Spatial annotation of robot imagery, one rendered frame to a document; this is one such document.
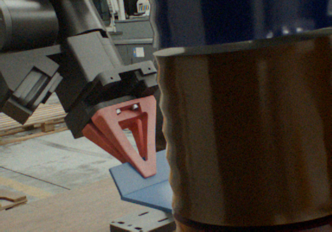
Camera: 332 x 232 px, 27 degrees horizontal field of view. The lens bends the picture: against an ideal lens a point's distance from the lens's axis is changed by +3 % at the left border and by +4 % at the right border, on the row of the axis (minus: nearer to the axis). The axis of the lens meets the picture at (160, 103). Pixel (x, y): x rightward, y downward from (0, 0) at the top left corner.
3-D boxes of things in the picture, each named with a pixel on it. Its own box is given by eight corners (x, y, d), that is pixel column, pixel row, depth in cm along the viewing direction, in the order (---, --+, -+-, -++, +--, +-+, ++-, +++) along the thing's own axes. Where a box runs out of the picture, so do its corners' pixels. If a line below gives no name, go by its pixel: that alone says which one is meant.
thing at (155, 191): (169, 177, 70) (165, 148, 69) (283, 200, 57) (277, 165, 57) (112, 197, 66) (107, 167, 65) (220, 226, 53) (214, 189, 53)
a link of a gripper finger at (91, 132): (141, 168, 61) (98, 80, 63) (110, 197, 67) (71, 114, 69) (198, 148, 65) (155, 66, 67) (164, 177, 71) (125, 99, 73)
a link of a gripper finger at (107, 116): (132, 177, 63) (89, 91, 65) (102, 205, 68) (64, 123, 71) (188, 157, 67) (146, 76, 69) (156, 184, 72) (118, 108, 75)
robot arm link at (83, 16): (71, 40, 66) (40, -22, 67) (42, 71, 69) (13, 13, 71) (123, 36, 71) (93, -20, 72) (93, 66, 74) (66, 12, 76)
